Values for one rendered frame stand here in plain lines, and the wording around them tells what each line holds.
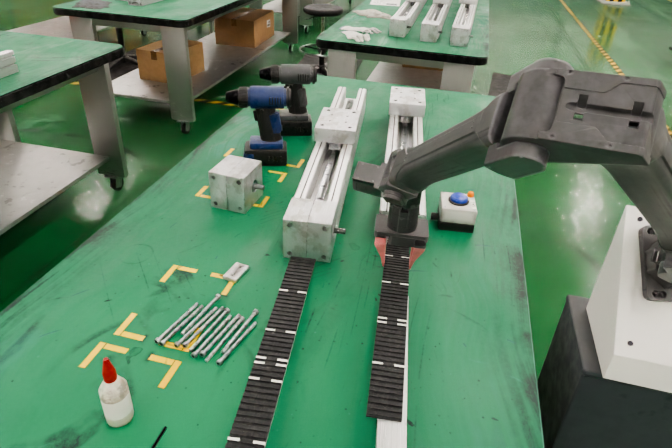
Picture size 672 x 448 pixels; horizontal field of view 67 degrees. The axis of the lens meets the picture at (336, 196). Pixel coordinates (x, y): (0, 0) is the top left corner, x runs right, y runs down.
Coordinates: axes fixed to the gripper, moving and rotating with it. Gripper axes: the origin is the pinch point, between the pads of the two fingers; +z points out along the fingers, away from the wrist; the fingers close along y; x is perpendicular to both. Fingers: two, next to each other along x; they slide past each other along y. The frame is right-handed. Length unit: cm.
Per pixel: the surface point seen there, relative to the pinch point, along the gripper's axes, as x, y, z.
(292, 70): -63, 35, -18
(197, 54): -289, 156, 44
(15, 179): -107, 177, 59
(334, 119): -48, 20, -10
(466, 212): -17.6, -14.9, -3.2
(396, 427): 37.9, -1.1, -0.5
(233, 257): 1.6, 33.6, 2.5
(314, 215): -3.1, 17.6, -7.1
